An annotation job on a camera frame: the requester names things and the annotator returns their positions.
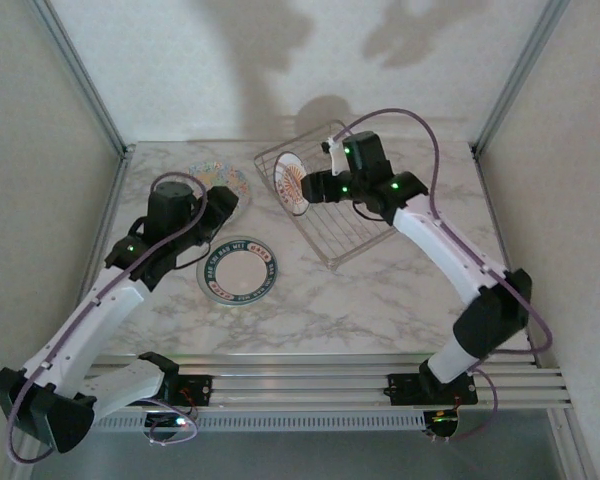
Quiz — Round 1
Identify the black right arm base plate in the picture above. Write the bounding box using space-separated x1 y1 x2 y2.
386 371 480 408

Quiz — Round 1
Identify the metal wire dish rack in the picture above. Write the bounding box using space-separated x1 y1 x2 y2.
252 116 400 272

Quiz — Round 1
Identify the aluminium table side rail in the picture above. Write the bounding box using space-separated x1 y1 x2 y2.
472 147 541 369
54 148 133 371

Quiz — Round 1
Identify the aluminium frame post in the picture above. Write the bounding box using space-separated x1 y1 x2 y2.
28 0 135 157
471 0 570 157

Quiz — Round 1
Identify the white plate green rim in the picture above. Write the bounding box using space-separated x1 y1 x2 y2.
196 234 282 307

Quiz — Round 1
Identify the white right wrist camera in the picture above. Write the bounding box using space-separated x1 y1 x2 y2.
320 135 350 178

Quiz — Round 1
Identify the aluminium rail beam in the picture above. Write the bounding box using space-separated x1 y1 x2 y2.
26 351 575 414

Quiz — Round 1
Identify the grey slotted cable duct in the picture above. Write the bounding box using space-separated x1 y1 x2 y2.
89 411 427 434

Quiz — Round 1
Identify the large floral pattern plate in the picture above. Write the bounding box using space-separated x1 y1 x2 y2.
186 159 254 222

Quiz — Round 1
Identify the white plate orange sun pattern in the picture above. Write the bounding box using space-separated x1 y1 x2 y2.
274 150 312 217

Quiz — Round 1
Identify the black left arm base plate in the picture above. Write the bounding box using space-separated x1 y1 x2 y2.
144 373 214 408

